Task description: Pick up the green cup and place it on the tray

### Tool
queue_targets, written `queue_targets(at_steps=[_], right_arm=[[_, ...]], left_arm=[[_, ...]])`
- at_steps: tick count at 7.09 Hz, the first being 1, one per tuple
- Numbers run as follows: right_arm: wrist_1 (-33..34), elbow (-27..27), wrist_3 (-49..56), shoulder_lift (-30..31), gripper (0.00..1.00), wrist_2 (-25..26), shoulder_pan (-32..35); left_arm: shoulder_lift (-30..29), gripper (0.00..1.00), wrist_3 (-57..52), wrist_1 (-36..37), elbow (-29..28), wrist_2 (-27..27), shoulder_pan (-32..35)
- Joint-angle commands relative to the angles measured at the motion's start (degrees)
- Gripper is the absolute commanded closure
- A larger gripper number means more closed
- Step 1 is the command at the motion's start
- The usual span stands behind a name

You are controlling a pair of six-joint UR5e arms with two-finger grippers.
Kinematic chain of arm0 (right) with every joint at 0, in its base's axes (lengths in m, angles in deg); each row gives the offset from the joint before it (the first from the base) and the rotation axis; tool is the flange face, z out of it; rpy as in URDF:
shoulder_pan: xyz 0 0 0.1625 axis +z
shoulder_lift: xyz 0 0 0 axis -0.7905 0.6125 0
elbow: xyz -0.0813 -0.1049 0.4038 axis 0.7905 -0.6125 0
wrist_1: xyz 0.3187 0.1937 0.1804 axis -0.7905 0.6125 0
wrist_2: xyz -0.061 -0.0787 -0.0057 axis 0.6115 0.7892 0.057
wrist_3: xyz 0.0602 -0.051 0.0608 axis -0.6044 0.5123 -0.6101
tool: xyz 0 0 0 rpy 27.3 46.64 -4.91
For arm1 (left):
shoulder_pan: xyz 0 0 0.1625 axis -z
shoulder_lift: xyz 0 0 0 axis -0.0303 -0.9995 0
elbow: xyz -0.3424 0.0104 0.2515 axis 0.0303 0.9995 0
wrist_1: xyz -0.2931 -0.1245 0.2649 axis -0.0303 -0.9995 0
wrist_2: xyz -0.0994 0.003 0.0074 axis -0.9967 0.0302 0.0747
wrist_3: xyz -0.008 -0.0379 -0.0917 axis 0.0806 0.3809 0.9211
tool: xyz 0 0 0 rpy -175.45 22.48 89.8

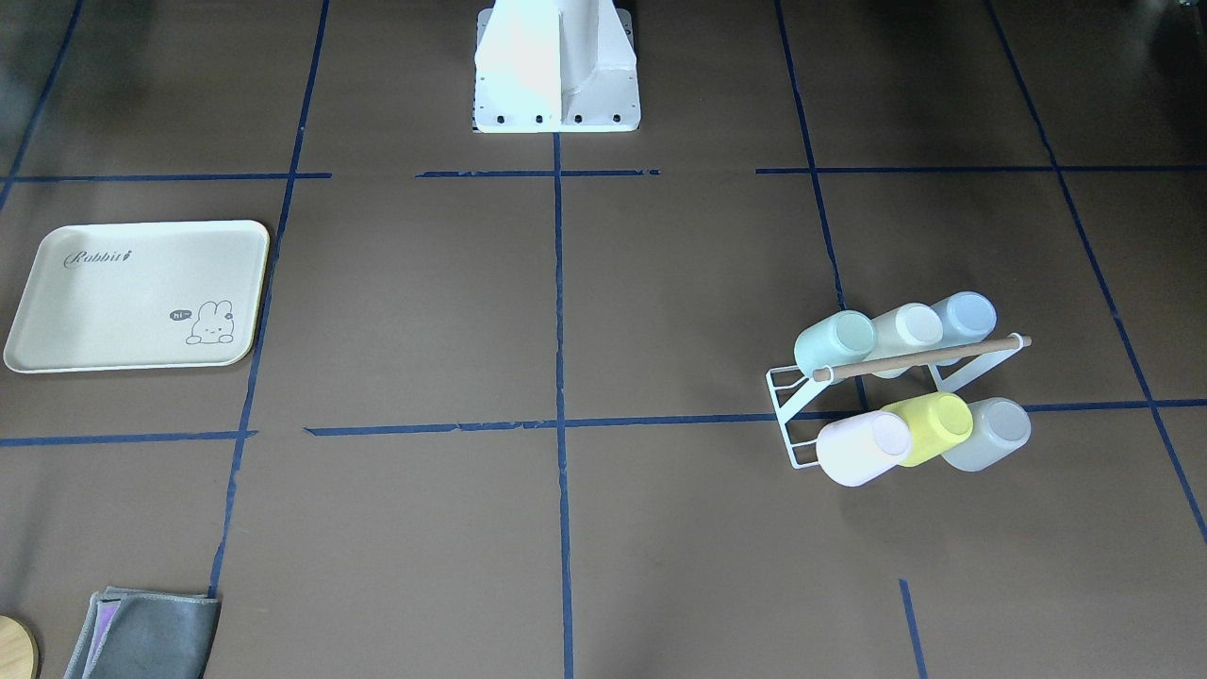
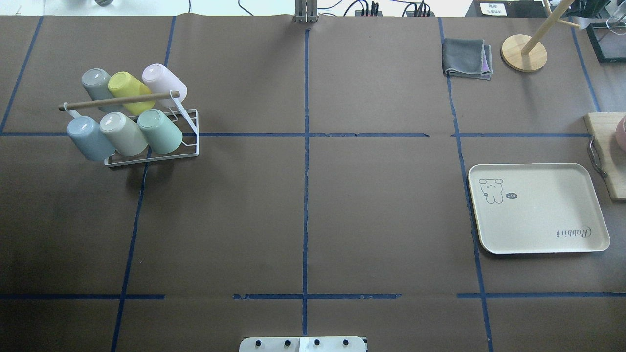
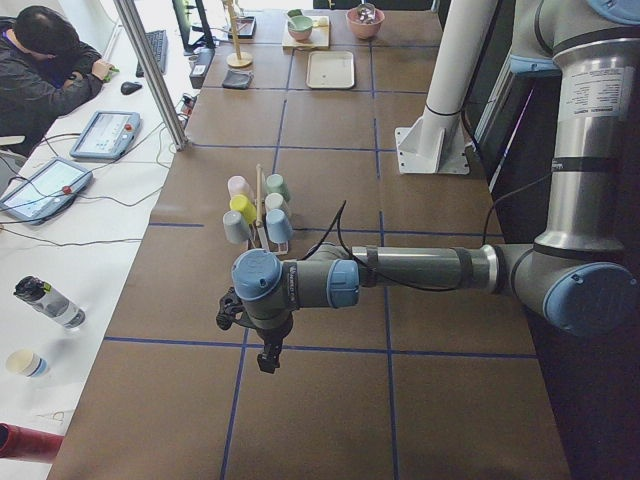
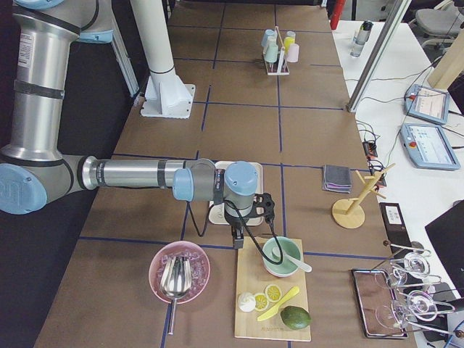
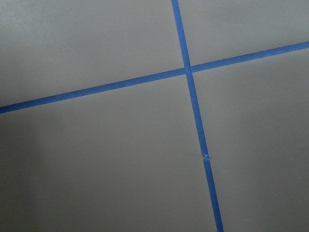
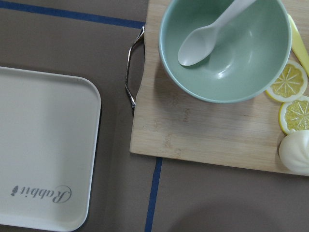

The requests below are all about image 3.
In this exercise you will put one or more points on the seated person in black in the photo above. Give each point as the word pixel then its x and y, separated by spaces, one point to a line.
pixel 46 72

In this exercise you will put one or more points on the upper teach pendant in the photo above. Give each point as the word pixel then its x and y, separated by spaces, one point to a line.
pixel 107 136

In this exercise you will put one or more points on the paper cup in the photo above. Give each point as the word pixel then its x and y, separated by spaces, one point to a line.
pixel 27 363

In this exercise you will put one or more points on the green bowl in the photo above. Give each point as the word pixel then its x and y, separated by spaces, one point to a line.
pixel 300 25

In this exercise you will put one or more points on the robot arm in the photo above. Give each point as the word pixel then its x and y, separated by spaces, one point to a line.
pixel 570 274

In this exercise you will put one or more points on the black keyboard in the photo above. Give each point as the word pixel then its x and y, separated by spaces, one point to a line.
pixel 158 43

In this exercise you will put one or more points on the blue cup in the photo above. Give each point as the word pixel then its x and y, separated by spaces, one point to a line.
pixel 279 228

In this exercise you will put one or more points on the grey cup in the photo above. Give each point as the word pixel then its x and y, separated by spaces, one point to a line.
pixel 236 228

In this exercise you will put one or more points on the black box with label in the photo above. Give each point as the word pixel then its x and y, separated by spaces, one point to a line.
pixel 200 63

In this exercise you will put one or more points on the cream rabbit tray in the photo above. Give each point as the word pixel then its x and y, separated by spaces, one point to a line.
pixel 330 70

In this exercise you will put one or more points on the white wire cup rack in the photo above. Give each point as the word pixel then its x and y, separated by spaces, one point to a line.
pixel 263 239

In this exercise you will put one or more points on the white camera pole mount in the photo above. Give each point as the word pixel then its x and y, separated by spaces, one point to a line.
pixel 435 143

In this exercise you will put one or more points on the yellow cup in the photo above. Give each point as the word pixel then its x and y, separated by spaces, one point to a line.
pixel 245 206

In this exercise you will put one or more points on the wooden rack handle rod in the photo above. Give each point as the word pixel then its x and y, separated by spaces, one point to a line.
pixel 259 195

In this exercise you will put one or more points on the teach pendant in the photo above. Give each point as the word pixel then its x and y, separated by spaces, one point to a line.
pixel 47 192
pixel 107 136

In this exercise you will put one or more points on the clear water bottle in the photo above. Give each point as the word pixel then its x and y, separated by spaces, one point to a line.
pixel 44 298

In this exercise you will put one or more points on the pink bowl with ice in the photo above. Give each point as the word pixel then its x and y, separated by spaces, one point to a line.
pixel 364 29

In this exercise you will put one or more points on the red bottle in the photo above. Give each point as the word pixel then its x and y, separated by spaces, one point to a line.
pixel 21 443

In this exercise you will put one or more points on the pink cup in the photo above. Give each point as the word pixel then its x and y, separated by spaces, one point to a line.
pixel 239 185

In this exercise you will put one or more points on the black computer mouse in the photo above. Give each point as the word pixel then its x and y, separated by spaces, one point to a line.
pixel 129 87

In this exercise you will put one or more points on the wooden mug tree stand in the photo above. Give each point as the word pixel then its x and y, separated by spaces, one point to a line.
pixel 238 58

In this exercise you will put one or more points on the green cup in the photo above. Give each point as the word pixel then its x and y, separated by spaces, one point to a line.
pixel 275 183

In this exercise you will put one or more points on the aluminium frame post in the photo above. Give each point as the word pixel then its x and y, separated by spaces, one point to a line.
pixel 134 28

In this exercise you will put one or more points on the beige cup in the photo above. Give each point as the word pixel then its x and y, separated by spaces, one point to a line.
pixel 276 201

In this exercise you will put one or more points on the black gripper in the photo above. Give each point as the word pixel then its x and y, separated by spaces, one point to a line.
pixel 273 336

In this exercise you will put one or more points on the wooden cutting board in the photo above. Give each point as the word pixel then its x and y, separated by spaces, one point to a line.
pixel 317 39

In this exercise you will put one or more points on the lower teach pendant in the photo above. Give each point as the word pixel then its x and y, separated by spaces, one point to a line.
pixel 47 192

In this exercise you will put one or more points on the grey folded cloth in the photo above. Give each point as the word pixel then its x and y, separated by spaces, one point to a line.
pixel 237 80

